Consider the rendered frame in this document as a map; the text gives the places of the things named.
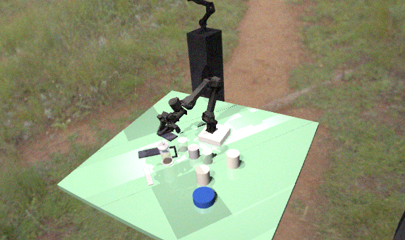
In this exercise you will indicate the blue short cylinder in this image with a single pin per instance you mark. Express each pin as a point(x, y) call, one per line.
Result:
point(203, 197)

